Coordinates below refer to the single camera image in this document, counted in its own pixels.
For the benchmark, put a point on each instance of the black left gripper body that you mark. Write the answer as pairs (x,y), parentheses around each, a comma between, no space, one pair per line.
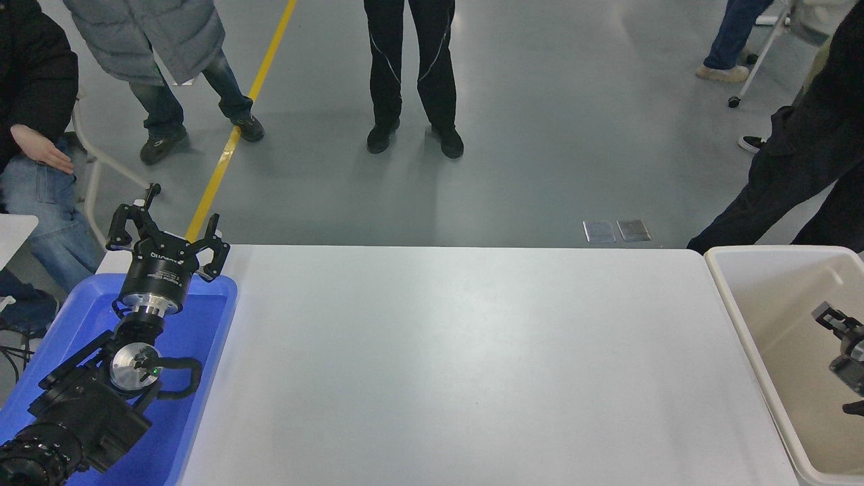
(160,270)

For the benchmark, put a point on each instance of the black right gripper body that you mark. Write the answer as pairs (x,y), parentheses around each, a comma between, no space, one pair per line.
(852,374)

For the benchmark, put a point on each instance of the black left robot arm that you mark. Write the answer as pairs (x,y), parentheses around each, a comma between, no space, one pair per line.
(88,412)

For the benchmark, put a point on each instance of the seated person's hand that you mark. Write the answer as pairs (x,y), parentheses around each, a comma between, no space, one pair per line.
(38,146)

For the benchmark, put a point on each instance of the large pale plastic bin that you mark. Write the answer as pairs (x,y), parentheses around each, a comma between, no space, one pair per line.
(783,324)

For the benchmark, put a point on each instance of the blue plastic tray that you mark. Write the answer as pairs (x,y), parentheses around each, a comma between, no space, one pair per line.
(196,337)

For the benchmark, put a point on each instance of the small white side table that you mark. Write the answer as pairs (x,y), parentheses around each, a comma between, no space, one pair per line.
(13,233)

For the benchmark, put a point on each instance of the standing person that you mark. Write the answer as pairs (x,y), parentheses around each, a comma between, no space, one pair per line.
(803,162)
(388,61)
(148,34)
(750,144)
(736,30)

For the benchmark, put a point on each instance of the seated person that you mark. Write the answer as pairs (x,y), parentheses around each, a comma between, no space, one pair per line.
(34,74)

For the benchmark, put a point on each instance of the metal floor plate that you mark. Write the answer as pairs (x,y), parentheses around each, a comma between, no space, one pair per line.
(634,229)
(599,231)

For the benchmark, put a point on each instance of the white wheeled chair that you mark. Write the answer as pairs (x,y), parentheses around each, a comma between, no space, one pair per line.
(820,17)

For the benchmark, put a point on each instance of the white tube chair frame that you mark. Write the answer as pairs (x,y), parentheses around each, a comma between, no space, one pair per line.
(88,185)

